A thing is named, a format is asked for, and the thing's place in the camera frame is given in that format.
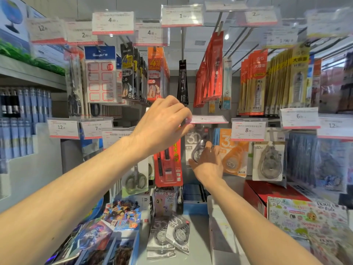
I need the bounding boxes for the person's left forearm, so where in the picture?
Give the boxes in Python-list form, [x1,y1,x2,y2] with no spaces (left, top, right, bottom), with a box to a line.
[0,136,144,265]

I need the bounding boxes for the white printed sticker box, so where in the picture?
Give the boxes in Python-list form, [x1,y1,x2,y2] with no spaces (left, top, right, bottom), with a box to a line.
[267,196,349,246]

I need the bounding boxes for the black-handled scissors pack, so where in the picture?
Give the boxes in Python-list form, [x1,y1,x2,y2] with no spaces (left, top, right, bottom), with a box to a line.
[65,48,85,118]

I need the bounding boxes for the row of red slim packs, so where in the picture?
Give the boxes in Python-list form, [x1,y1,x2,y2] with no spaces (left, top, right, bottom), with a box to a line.
[193,31,224,109]

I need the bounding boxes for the row of black ink packs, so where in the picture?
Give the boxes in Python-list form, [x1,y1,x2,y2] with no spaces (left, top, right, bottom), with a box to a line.
[176,60,189,106]

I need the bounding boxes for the row of black pen packs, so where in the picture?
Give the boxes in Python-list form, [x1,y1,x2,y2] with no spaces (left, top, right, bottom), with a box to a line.
[339,52,353,113]

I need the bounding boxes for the purple card pack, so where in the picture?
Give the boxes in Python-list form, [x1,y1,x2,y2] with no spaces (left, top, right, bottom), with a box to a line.
[70,219,114,251]

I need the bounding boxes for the small white boxes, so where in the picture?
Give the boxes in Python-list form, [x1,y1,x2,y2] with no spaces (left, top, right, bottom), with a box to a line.
[132,190,156,225]

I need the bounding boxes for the black holographic card holder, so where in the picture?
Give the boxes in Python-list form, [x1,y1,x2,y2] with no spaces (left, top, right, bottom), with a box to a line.
[44,232,81,265]

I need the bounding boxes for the blue correction tape pack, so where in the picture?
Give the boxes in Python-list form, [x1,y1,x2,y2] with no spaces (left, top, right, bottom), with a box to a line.
[213,128,221,152]

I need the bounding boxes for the row of blue-topped packs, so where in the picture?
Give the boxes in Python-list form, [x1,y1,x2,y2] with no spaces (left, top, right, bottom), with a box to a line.
[306,55,315,108]

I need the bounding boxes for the stack of printed sticker bags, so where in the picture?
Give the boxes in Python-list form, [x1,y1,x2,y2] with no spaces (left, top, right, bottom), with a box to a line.
[309,226,353,265]

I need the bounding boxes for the stack of blue flat packs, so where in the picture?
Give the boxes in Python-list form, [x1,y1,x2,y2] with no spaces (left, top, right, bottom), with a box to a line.
[182,184,209,216]

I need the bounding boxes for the white slim pack blue label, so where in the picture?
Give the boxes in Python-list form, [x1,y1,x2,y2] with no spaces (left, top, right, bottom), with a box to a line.
[220,57,233,110]

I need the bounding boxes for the person's right forearm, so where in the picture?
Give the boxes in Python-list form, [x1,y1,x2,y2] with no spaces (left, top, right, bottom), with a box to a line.
[204,179,323,265]

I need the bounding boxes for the white label sticker pack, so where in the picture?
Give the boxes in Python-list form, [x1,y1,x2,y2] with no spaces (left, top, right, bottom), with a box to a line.
[84,46,118,104]

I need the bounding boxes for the blue cartoon card box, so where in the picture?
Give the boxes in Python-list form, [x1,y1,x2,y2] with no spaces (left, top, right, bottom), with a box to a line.
[101,200,142,232]

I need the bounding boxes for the blue white globe boxes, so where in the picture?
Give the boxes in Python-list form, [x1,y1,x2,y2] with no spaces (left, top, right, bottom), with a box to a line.
[0,0,65,67]

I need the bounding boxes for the green card scissors pack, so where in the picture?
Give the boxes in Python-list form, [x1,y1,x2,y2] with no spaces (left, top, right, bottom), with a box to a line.
[121,156,155,198]

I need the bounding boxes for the blue-handled scissors pack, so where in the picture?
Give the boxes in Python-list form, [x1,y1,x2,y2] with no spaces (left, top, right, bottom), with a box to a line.
[80,124,104,156]

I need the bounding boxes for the person's left hand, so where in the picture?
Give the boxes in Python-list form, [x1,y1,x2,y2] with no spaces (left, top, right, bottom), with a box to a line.
[129,95,193,160]

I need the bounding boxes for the red cardboard box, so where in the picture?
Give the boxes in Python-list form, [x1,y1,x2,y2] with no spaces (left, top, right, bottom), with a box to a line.
[243,180,312,218]

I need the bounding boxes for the stack of red pen packs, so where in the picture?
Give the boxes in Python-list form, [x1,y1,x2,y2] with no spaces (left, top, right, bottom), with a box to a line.
[153,139,184,188]

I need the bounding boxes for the rack of assorted pens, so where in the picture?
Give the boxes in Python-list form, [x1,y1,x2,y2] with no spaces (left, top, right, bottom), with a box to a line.
[0,86,53,174]

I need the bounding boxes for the person's right hand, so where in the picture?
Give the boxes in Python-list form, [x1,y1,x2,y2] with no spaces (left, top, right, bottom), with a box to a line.
[188,141,224,187]

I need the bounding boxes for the row of black yellow packs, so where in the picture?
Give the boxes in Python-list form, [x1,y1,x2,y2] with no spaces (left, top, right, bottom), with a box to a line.
[120,42,148,104]

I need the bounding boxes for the orange correction tape pack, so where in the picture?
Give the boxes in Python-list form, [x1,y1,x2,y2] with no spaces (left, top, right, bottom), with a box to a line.
[219,128,250,179]

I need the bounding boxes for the blue card tray box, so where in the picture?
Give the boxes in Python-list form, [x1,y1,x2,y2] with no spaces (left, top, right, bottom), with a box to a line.
[74,230,140,265]

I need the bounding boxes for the row of orange-topped packs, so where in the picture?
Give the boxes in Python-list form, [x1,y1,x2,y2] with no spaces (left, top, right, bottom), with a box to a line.
[311,59,322,108]

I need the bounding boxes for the small patterned box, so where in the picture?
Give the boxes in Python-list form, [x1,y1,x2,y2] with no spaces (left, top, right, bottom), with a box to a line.
[154,187,184,218]

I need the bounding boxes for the open white cardboard box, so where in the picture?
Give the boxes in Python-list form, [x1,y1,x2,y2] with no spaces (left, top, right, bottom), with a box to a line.
[207,195,249,265]

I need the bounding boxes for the row of clear sticker bags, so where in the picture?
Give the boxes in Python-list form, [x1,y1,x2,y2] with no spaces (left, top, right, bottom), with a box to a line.
[286,132,353,194]

